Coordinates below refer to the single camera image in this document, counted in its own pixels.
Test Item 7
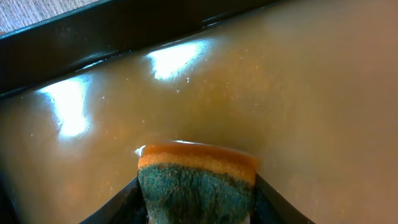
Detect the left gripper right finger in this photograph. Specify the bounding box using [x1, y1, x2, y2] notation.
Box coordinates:
[250, 174, 315, 224]

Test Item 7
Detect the green and orange sponge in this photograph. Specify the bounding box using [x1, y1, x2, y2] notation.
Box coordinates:
[135, 141, 258, 223]

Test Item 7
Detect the black water-filled tub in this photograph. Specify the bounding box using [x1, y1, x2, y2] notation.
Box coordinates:
[1, 1, 397, 223]

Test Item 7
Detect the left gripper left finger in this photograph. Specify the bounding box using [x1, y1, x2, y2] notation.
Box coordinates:
[81, 177, 148, 224]

